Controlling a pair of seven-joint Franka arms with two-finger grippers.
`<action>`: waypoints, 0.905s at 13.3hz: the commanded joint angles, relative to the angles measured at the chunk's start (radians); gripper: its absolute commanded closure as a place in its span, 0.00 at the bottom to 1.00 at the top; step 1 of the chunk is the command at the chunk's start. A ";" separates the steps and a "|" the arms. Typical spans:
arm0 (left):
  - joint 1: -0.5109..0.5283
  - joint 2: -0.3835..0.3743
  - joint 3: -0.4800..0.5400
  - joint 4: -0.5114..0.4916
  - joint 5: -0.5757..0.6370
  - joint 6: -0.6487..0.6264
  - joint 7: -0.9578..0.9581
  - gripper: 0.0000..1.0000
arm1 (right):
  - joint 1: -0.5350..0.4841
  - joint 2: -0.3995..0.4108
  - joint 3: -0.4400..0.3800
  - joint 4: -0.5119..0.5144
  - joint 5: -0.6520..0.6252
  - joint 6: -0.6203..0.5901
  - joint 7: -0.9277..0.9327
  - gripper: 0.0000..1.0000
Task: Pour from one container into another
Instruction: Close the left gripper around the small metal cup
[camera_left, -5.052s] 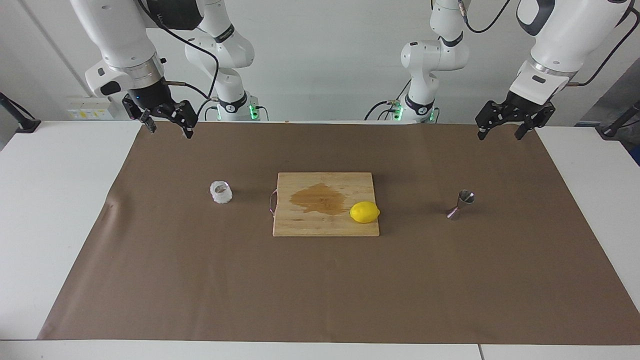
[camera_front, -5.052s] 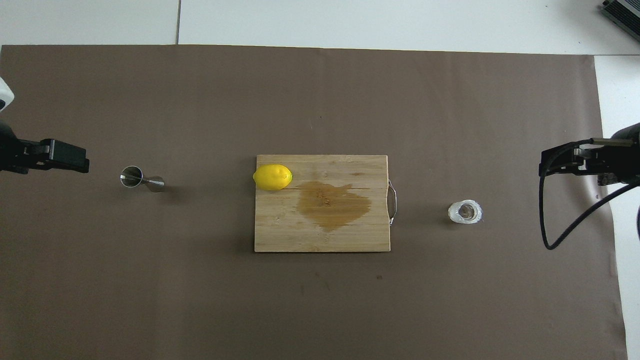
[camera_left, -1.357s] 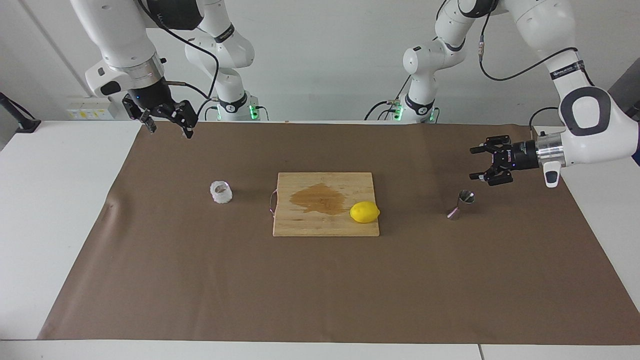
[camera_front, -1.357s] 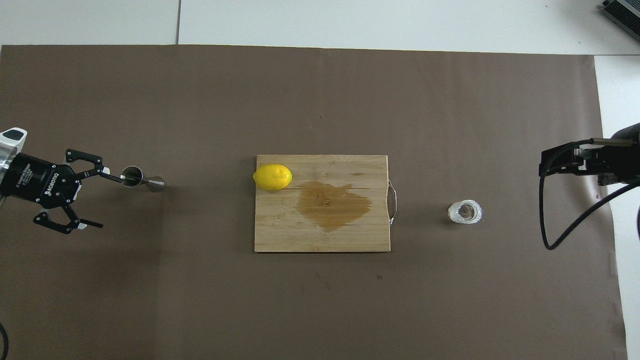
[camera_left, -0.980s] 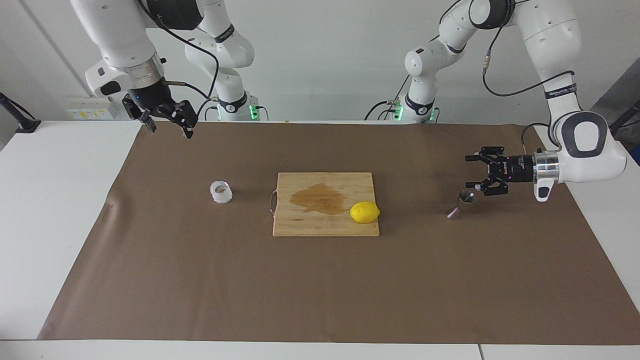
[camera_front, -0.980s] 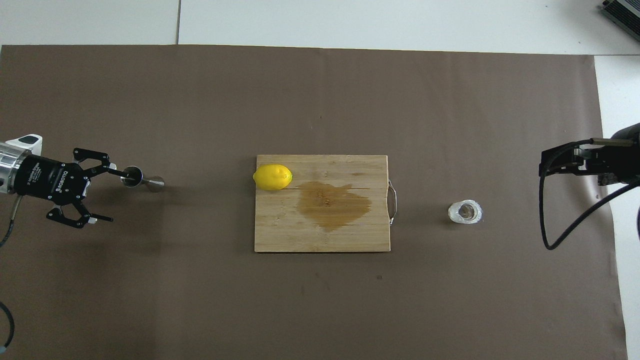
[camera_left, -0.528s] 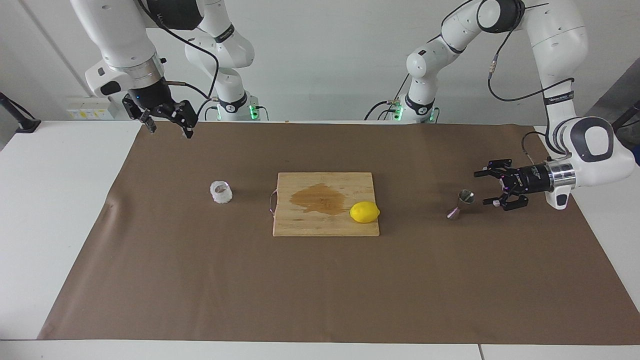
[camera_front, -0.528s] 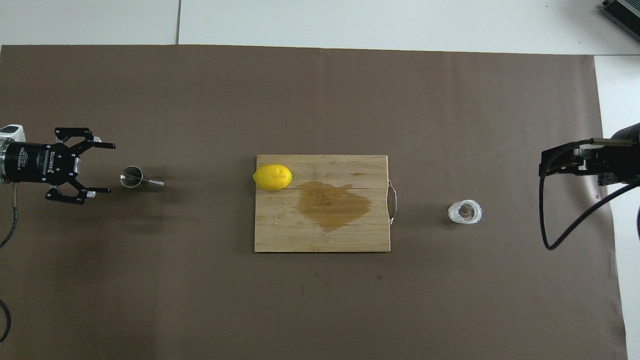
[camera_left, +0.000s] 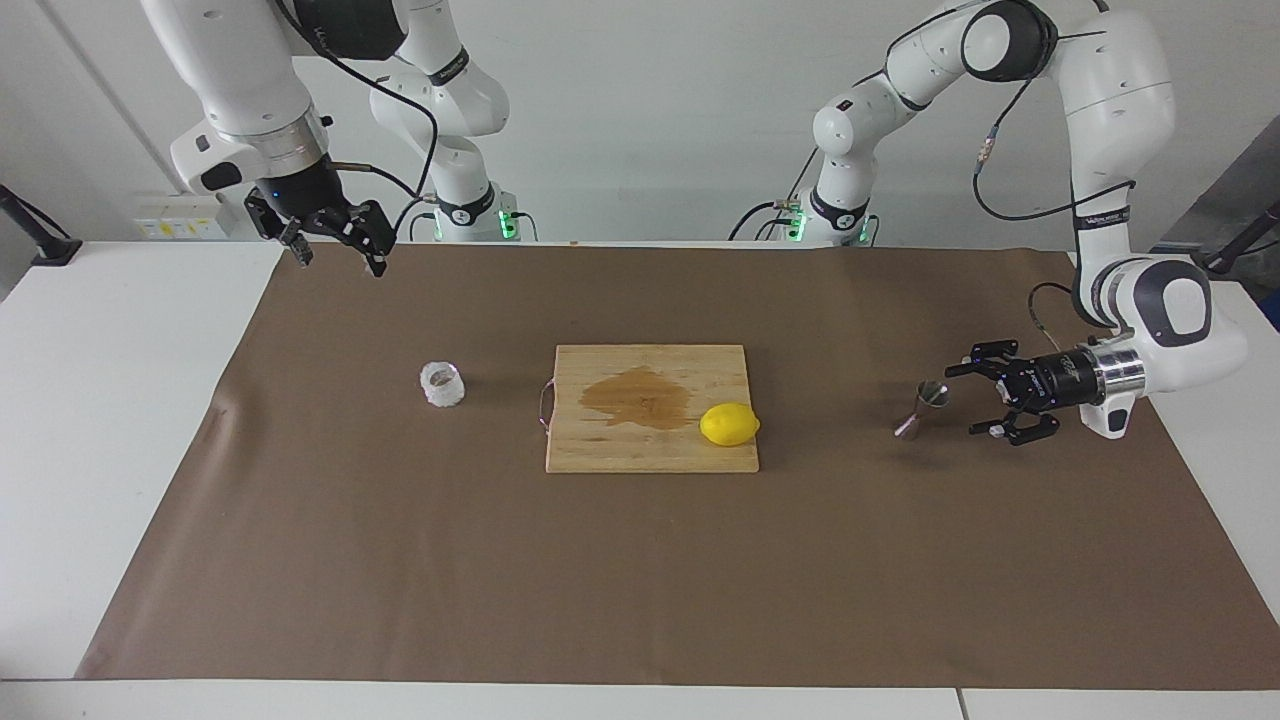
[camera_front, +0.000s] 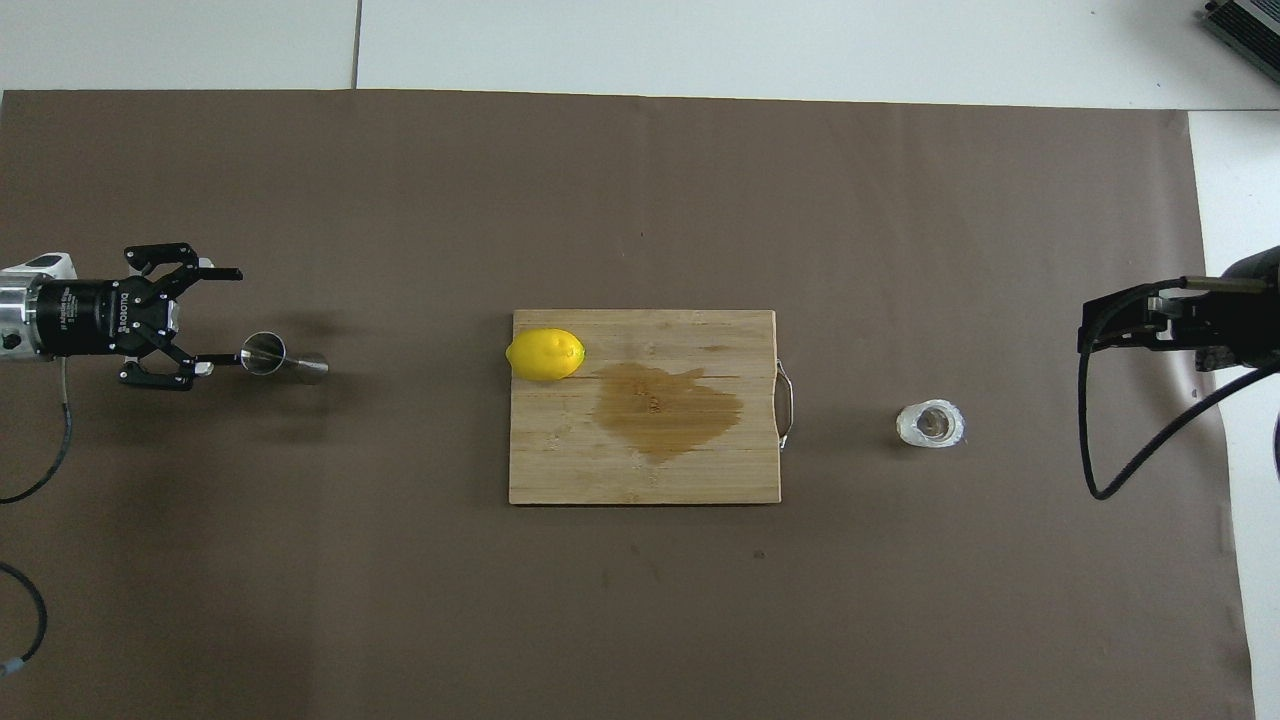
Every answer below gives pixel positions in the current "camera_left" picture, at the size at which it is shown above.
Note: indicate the white wall socket box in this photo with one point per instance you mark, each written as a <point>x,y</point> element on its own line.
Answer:
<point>180,215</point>

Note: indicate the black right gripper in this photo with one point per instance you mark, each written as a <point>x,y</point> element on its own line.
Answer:
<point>305,195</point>

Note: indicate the small white ribbed cup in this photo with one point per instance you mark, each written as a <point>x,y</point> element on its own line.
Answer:
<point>443,390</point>

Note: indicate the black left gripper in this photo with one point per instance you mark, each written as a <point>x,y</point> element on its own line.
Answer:
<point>1055,380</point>

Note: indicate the wooden cutting board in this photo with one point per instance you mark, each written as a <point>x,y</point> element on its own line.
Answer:
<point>650,450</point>

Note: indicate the blue object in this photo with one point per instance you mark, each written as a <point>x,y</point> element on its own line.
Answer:
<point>1275,310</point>

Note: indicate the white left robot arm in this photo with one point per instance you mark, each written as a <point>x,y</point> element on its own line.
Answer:
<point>1110,80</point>

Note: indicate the brown paper table mat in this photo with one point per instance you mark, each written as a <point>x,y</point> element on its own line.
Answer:
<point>400,560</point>

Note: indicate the yellow lemon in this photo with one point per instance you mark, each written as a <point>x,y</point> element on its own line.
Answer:
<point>728,424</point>

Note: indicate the grey cabinet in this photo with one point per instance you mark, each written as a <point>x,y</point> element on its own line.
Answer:
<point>1240,180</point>

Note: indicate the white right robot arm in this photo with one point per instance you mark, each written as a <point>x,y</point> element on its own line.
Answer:
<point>240,60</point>

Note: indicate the black clamp stand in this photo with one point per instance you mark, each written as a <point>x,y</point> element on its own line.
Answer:
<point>1225,262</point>
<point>55,250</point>

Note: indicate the steel jigger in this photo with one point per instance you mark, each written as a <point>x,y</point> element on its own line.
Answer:
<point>932,395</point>

